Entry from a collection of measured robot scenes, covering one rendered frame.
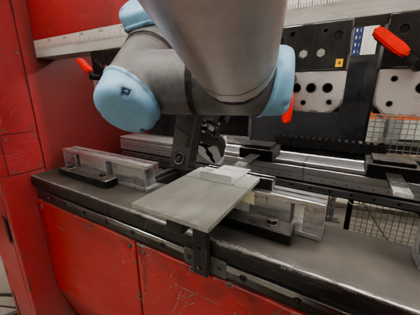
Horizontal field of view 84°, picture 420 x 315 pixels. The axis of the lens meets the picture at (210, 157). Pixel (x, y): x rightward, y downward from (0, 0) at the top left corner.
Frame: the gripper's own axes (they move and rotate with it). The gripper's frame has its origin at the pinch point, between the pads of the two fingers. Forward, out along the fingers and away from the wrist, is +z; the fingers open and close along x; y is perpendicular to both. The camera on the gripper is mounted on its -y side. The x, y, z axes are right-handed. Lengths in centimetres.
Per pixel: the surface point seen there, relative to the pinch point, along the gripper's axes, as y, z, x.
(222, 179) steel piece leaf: -2.5, 2.6, -1.9
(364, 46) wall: 397, 224, -35
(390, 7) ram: 23.8, -19.2, -29.3
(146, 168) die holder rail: -0.2, 11.2, 30.5
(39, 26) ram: 30, -26, 79
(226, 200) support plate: -9.1, -1.3, -6.8
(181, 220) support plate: -17.1, -7.8, -3.1
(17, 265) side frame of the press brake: -49, 34, 90
